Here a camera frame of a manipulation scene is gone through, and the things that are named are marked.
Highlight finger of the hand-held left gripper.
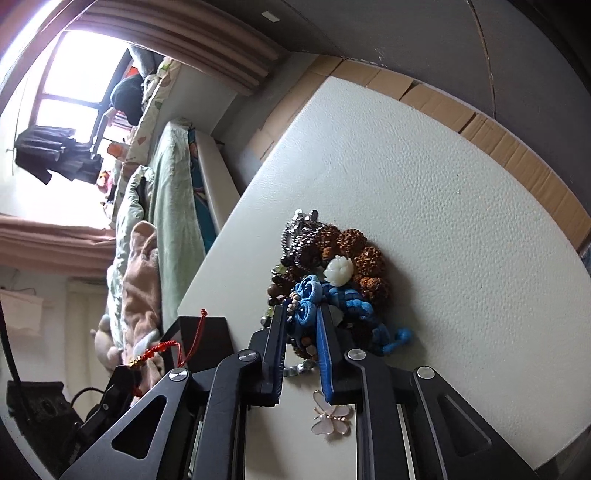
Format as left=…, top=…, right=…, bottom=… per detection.
left=76, top=364, right=145, bottom=446

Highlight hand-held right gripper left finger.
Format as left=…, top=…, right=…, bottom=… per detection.
left=58, top=305, right=289, bottom=480

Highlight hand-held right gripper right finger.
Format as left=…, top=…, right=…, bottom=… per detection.
left=315, top=302, right=539, bottom=480

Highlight red cord bracelet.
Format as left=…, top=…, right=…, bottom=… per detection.
left=127, top=308, right=208, bottom=398

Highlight blue braided cord bracelet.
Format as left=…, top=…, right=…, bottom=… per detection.
left=290, top=274, right=413, bottom=357

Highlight black jewelry box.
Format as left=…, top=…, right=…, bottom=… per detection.
left=159, top=315, right=237, bottom=376

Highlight beige plush toy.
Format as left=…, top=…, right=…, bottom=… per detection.
left=90, top=314, right=123, bottom=373

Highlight pink butterfly brooch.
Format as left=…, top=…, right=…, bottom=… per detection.
left=310, top=390, right=354, bottom=437

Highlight white lotus bead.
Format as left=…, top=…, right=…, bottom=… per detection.
left=323, top=256, right=355, bottom=287

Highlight pink fleece blanket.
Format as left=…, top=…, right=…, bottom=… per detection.
left=121, top=220, right=168, bottom=393

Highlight pink curtain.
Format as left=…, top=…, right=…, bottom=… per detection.
left=0, top=213, right=119, bottom=278
left=60, top=0, right=285, bottom=97

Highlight light green quilt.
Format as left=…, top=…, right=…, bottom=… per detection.
left=107, top=166, right=158, bottom=352

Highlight bed with green sheet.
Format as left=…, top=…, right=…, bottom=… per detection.
left=106, top=117, right=242, bottom=365

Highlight hanging black clothes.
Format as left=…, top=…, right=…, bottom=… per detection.
left=15, top=126, right=94, bottom=185

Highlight small folding table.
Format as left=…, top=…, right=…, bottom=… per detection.
left=90, top=104, right=116, bottom=156

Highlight cardboard floor sheets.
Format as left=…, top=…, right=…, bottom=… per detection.
left=245, top=55, right=591, bottom=253

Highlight printed window seat cushion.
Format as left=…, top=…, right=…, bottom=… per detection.
left=104, top=55, right=184, bottom=204

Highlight black garment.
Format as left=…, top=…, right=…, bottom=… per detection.
left=110, top=74, right=145, bottom=126

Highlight grey pillow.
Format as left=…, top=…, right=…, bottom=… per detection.
left=127, top=44, right=165, bottom=79

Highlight mixed brown silver bead bracelet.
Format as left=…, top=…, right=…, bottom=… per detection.
left=283, top=335, right=322, bottom=377

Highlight black cable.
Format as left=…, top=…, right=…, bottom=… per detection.
left=69, top=387, right=109, bottom=409

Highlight brown rudraksha bead bracelet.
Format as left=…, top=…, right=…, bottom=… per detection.
left=302, top=224, right=392, bottom=311

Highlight silver metallic bead bracelet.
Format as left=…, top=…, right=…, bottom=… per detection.
left=279, top=209, right=325, bottom=278

